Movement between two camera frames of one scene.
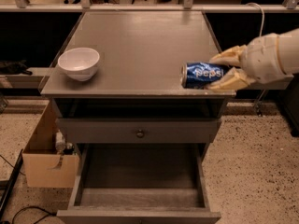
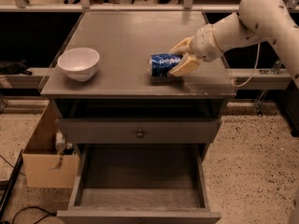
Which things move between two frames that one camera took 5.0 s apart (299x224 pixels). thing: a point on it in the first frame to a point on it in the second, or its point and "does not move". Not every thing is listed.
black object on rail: x=14 y=67 does not move
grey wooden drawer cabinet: x=136 y=93 does not move
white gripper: x=263 y=59 to x=206 y=44
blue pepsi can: x=199 y=75 to x=160 y=65
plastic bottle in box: x=60 y=142 does not move
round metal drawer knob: x=140 y=134 does not move
